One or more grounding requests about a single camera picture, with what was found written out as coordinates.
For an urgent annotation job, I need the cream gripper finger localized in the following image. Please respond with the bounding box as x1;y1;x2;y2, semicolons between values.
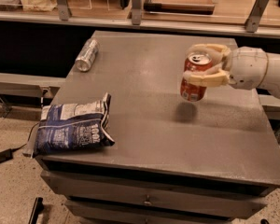
183;69;229;87
186;44;231;70

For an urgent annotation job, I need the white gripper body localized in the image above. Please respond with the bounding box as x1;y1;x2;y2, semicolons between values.
229;47;268;90

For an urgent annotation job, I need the red coke can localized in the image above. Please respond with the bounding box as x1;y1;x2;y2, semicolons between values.
180;51;213;102

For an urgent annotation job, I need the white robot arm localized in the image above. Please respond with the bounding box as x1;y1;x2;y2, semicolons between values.
183;44;280;99

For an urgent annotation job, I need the silver soda can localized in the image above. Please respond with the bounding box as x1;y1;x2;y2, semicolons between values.
75;38;100;72

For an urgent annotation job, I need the grey drawer cabinet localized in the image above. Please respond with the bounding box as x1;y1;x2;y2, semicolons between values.
37;31;280;224

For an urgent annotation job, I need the blue chip bag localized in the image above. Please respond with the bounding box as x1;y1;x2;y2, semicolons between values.
33;93;115;156

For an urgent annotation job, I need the grey bench left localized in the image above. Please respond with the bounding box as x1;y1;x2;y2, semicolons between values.
0;73;65;98

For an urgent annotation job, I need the black object on floor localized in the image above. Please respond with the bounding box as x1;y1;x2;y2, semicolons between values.
28;197;44;224

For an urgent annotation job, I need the black power adapter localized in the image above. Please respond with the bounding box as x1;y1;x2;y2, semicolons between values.
0;149;13;163

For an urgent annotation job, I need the grey metal bracket right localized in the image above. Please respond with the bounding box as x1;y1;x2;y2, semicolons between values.
245;0;270;33

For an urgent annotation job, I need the grey metal bracket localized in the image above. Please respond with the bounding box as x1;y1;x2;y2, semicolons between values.
245;0;270;33
56;0;71;21
132;0;142;25

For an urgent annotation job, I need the grey metal bracket middle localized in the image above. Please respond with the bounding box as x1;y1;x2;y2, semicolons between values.
132;0;142;25

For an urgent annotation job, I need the grey metal bracket left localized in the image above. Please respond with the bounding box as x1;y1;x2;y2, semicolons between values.
56;0;71;21

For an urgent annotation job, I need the black cable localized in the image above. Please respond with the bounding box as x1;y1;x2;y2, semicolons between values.
9;121;41;152

